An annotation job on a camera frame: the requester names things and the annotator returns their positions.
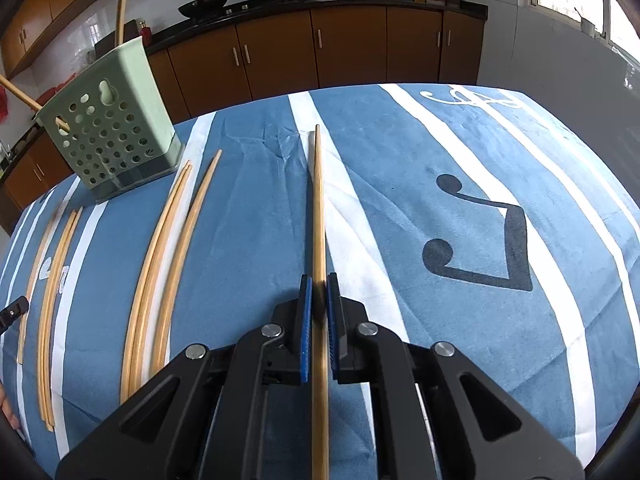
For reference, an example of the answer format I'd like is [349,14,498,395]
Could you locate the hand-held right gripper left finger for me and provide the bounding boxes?
[55,274,315,480]

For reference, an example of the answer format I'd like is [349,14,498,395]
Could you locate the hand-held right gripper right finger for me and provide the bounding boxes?
[326,272,586,480]

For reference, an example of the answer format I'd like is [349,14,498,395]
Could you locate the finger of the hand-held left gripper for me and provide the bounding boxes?
[0,296,29,335]

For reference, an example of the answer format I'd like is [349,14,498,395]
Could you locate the green perforated utensil holder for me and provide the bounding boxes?
[36,36,186,204]

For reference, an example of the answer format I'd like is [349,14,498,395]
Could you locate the person's left hand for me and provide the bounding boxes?
[0,382,22,431]

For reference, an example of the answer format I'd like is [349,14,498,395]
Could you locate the blue striped music-note tablecloth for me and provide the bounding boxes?
[0,82,640,480]

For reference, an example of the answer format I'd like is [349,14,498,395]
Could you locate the brown lower kitchen cabinets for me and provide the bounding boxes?
[0,0,488,236]

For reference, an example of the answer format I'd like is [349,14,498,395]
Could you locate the brown kitchen cabinets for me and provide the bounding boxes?
[0,0,126,78]
[0,0,488,236]

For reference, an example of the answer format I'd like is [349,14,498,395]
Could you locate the dark cutting board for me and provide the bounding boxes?
[95,19,142,61]

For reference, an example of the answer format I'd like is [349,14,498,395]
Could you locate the brown upper kitchen cabinets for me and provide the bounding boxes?
[0,0,126,78]

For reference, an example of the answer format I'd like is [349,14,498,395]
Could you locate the gas stove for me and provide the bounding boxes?
[190,0,301,18]

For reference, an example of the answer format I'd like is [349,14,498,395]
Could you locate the black kitchen countertop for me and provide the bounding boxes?
[95,0,488,56]

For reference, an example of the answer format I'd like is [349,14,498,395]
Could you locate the black wok with handle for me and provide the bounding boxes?
[178,0,231,19]

